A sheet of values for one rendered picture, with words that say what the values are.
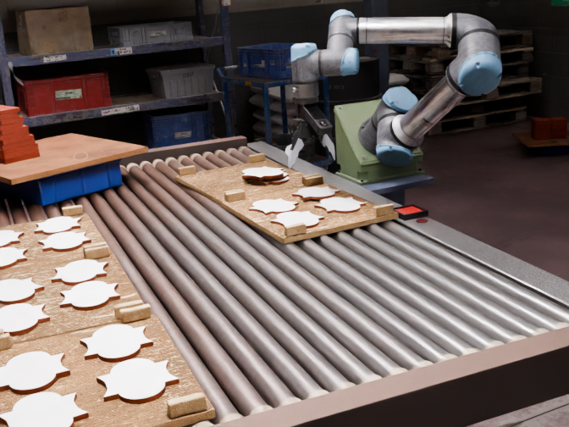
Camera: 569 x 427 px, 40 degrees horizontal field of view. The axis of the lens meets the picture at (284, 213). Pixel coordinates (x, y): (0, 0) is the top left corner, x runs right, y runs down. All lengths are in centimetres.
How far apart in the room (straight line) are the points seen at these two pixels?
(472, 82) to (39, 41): 456
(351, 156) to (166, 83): 399
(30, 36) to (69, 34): 30
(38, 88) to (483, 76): 456
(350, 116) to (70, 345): 153
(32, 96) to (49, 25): 55
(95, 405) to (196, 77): 549
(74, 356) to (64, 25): 507
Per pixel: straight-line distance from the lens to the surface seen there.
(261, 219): 216
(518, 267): 184
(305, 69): 227
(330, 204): 222
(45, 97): 635
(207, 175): 269
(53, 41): 640
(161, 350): 147
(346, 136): 272
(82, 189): 265
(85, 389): 139
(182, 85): 663
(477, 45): 226
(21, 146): 274
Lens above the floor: 158
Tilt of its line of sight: 17 degrees down
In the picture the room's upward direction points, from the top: 4 degrees counter-clockwise
